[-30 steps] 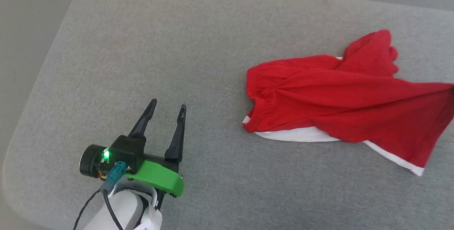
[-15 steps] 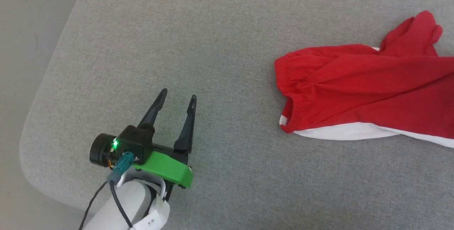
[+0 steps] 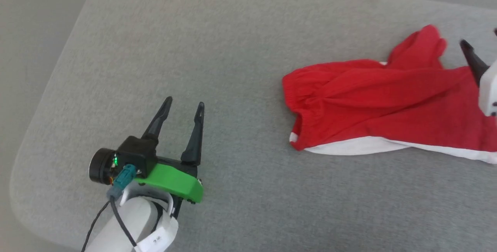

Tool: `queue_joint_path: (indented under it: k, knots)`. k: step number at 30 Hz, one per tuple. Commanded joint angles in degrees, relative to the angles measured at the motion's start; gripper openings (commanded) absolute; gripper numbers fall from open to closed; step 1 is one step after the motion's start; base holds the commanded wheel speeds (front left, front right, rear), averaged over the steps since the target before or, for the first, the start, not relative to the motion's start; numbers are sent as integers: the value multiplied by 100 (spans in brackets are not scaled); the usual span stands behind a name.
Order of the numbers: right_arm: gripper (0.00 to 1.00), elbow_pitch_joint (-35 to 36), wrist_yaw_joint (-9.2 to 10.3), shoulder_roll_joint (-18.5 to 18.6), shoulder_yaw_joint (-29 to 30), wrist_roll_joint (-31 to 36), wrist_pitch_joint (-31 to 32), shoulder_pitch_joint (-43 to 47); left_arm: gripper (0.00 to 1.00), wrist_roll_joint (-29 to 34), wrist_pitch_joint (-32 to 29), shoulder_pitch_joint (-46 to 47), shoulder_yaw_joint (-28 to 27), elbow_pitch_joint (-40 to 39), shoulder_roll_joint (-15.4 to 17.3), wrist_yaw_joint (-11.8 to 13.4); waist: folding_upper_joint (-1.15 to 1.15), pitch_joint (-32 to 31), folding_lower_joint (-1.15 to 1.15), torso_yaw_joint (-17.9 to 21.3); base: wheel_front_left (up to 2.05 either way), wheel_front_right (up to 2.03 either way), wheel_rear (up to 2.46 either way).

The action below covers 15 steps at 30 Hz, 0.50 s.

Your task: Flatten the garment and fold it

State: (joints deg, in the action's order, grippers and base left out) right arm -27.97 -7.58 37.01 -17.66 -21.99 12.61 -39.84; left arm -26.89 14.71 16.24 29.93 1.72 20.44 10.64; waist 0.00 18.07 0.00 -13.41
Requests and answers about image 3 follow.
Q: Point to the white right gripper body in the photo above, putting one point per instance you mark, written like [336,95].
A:
[490,89]

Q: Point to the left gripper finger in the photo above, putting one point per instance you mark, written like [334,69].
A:
[195,139]
[159,122]

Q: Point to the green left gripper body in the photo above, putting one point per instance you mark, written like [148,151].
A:
[174,182]

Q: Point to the red garment with white trim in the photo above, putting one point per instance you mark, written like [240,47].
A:
[388,100]

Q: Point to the grey fabric sofa cushion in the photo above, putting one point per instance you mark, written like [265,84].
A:
[233,89]

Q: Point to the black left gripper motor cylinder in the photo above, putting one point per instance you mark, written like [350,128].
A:
[101,166]

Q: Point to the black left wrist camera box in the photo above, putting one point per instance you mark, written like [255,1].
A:
[136,153]

